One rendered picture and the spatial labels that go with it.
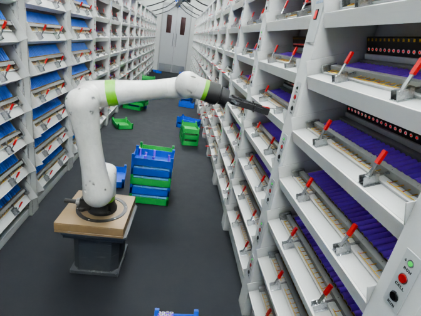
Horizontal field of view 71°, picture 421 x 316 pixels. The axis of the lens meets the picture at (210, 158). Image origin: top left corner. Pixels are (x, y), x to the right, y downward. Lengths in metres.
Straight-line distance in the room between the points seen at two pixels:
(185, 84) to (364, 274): 0.90
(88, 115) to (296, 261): 0.94
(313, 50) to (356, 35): 0.15
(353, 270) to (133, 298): 1.12
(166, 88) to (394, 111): 0.94
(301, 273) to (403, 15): 0.77
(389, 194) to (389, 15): 0.40
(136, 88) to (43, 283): 1.07
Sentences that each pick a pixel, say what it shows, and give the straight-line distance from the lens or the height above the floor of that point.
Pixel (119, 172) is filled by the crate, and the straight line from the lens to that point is 2.81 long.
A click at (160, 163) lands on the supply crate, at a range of 2.18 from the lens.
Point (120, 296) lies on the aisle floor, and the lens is 1.67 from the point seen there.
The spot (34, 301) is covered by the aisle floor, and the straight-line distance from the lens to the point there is 1.71.
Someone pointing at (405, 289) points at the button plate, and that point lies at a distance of 0.68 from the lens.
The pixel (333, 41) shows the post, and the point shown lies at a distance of 1.16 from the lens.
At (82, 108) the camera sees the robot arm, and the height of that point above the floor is 0.92.
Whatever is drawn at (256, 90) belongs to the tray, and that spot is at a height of 1.00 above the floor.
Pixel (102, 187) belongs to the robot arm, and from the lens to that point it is 1.36.
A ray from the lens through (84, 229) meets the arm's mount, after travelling 1.56.
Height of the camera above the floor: 1.23
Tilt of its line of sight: 21 degrees down
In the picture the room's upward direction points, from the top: 10 degrees clockwise
